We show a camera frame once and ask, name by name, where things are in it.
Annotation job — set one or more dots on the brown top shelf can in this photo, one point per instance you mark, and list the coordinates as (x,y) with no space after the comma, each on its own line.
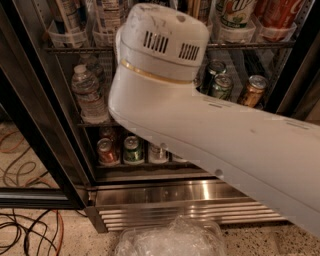
(199,9)

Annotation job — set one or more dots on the front clear water bottle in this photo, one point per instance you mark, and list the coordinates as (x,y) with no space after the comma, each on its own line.
(89,95)

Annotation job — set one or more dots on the green soda can bottom shelf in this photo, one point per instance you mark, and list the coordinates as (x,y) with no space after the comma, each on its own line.
(133,152)

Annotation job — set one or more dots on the white blue top shelf can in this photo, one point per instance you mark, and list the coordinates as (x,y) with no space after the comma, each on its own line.
(110,16)

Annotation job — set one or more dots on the front green soda can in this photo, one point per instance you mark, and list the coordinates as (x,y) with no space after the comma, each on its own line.
(221,86)

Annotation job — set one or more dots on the brown root beer can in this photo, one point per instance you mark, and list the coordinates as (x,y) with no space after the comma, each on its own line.
(253,91)

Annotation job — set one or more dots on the clear water bottle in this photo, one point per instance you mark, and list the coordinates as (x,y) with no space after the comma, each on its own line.
(92,63)
(89,95)

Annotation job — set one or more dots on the green 7up top can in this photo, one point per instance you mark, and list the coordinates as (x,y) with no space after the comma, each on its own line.
(235,14)

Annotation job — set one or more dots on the small water bottle bottom shelf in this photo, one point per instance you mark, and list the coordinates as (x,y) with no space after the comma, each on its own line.
(157,155)

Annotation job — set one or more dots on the stainless steel fridge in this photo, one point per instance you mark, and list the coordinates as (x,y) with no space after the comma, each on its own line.
(122,196)

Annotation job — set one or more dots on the left sliding glass door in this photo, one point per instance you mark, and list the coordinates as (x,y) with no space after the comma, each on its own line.
(24,97)

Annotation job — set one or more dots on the clear plastic bag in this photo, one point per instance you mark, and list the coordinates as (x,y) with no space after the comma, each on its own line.
(181,237)

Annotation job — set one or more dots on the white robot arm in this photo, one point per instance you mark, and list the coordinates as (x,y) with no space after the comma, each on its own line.
(273,159)

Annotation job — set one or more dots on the rear green soda can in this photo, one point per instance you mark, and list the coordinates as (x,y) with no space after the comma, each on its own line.
(213,68)

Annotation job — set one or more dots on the rear clear water bottle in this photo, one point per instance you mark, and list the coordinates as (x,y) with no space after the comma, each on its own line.
(92,63)

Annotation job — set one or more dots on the leftmost top shelf can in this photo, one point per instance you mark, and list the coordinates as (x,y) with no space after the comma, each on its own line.
(70,16)

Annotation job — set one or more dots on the orange soda can bottom shelf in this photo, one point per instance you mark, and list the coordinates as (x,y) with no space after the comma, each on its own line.
(107,154)

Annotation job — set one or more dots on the red coca-cola top can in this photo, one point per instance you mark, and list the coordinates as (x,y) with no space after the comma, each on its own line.
(276,18)

